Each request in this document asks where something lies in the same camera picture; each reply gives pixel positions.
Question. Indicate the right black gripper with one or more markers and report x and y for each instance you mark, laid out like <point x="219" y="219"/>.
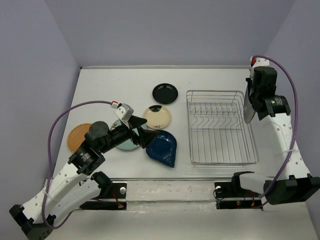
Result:
<point x="250" y="82"/>

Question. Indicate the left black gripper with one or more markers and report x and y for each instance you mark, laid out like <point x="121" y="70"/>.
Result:
<point x="146" y="136"/>

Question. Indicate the teal flower plate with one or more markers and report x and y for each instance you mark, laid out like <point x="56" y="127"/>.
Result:
<point x="128" y="145"/>

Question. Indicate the cream round plate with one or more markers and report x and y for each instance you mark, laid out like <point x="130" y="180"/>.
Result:
<point x="157" y="116"/>

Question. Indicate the dark blue leaf-shaped plate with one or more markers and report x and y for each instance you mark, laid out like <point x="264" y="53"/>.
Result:
<point x="163" y="149"/>

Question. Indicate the grey deer pattern plate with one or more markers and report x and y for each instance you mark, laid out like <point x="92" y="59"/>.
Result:
<point x="248" y="111"/>

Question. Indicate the black round plate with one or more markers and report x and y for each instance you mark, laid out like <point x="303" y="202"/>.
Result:
<point x="165" y="93"/>

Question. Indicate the orange woven pattern plate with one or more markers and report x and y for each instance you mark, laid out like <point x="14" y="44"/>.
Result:
<point x="77" y="136"/>

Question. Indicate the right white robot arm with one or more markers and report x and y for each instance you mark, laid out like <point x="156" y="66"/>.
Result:
<point x="293" y="182"/>

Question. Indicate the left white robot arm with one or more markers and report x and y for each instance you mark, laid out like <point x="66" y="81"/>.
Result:
<point x="78" y="181"/>

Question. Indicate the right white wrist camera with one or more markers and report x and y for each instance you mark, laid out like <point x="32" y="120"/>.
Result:
<point x="259" y="62"/>

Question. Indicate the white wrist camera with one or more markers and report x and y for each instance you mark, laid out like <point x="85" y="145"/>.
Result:
<point x="259" y="62"/>
<point x="122" y="111"/>

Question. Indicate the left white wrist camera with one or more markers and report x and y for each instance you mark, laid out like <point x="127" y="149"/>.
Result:
<point x="122" y="111"/>

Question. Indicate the metal wire dish rack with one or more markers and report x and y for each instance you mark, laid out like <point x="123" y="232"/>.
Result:
<point x="218" y="134"/>

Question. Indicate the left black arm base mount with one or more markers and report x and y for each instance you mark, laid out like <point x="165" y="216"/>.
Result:
<point x="115" y="200"/>

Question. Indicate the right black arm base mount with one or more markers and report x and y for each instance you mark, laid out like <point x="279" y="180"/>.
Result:
<point x="229" y="198"/>

